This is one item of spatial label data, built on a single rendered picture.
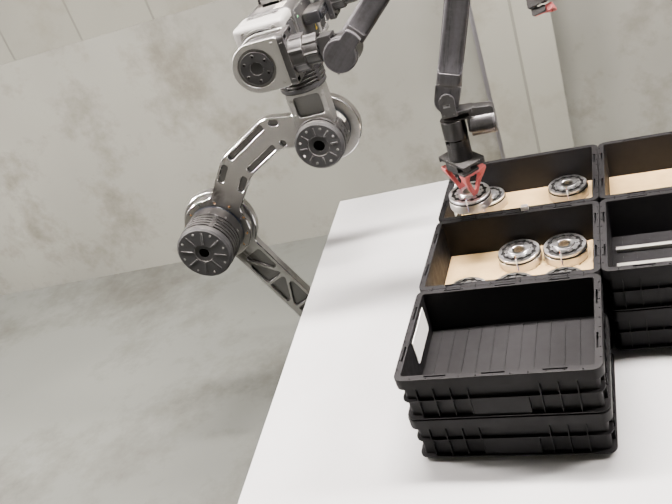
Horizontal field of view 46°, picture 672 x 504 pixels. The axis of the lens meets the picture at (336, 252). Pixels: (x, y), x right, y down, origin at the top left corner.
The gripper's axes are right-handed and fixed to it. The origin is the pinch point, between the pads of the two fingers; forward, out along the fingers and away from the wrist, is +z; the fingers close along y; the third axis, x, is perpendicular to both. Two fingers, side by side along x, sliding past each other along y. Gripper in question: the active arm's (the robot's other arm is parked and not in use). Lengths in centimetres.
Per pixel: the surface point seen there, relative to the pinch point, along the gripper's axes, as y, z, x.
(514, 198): 13.4, 20.5, -22.4
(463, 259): 1.5, 19.4, 5.3
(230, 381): 124, 109, 57
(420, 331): -21.5, 10.9, 33.7
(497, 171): 19.5, 13.8, -22.9
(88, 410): 163, 111, 114
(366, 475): -29, 30, 59
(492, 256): -4.0, 19.1, 0.1
